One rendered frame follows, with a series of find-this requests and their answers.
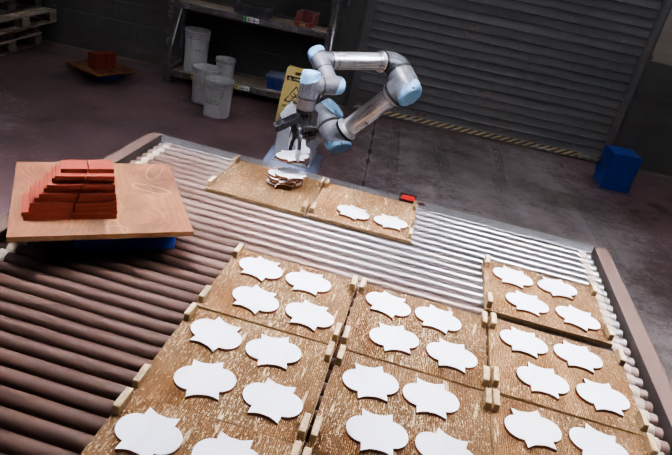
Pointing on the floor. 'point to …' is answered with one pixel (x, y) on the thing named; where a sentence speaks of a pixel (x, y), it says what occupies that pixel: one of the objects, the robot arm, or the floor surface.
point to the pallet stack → (18, 13)
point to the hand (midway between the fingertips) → (292, 155)
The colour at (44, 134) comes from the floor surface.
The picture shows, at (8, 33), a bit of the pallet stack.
